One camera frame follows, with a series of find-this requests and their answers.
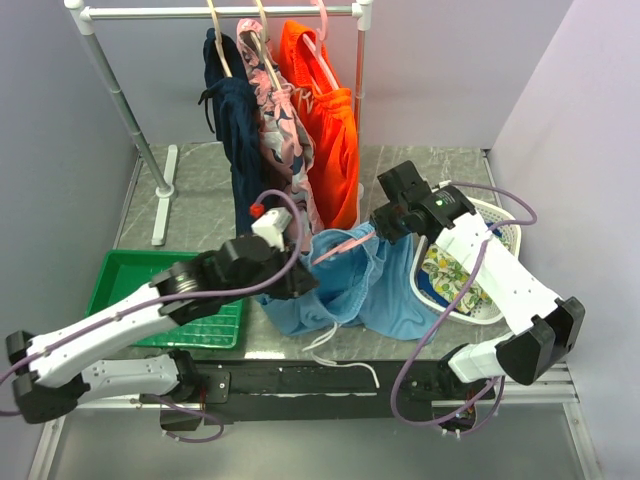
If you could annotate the light blue shorts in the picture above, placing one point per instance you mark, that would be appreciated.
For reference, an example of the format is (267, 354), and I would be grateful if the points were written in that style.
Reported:
(368, 285)

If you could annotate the pink plastic hanger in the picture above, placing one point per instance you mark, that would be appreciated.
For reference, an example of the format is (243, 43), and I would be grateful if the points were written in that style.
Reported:
(343, 248)

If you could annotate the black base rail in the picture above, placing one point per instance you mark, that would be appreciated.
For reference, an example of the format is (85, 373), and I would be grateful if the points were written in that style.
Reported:
(265, 390)

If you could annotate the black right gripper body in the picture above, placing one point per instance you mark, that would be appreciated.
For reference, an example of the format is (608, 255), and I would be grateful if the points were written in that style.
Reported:
(390, 223)

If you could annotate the white metal clothes rack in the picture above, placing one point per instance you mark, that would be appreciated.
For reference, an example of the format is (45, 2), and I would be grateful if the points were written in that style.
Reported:
(160, 132)

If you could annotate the pink floral shorts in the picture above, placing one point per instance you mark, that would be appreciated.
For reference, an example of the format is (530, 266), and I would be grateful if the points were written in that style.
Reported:
(284, 141)

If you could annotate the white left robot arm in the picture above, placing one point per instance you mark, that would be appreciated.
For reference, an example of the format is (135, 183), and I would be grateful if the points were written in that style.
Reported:
(54, 373)

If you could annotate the navy blue shorts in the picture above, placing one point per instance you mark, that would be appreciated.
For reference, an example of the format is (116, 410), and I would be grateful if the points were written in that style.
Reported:
(231, 113)

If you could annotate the wooden hanger left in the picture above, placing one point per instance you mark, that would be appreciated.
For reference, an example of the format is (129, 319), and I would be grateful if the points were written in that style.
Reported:
(219, 40)

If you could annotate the green plastic tray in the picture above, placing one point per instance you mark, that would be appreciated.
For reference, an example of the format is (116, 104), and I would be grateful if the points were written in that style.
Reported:
(124, 271)

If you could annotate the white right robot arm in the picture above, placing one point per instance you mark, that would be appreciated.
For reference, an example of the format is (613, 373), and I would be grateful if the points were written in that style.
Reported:
(543, 327)

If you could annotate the lemon print shorts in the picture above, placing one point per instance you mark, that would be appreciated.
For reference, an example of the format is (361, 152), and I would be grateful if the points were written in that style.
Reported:
(446, 277)

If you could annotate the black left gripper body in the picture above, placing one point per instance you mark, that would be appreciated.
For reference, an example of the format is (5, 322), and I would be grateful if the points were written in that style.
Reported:
(277, 264)

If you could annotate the orange shorts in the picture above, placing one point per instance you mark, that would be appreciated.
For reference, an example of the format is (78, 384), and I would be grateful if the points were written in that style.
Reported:
(325, 109)

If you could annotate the pink hanger with orange shorts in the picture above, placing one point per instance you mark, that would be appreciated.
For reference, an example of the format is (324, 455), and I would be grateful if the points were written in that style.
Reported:
(316, 46)

